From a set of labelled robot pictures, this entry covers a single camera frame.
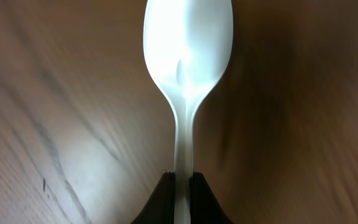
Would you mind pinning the white plastic spoon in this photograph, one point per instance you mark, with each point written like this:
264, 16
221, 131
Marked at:
187, 46

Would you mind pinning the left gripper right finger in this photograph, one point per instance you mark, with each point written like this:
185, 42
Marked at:
204, 207

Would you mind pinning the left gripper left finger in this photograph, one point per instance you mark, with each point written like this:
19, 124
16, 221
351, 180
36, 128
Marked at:
160, 206

